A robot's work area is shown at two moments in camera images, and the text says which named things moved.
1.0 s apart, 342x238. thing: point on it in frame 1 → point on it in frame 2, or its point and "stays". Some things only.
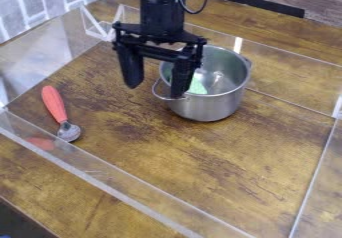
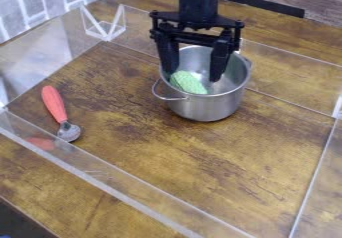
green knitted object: (196, 86) stays
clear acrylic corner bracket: (99, 29) stays
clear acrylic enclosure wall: (132, 185) stays
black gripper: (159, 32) → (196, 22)
